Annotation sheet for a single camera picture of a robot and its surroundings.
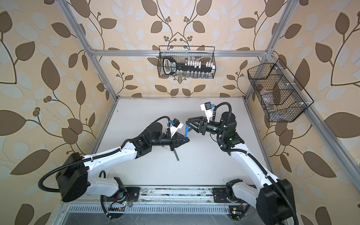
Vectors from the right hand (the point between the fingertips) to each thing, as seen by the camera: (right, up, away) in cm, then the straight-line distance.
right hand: (188, 123), depth 67 cm
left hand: (+1, -8, +3) cm, 9 cm away
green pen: (-7, -22, +22) cm, 32 cm away
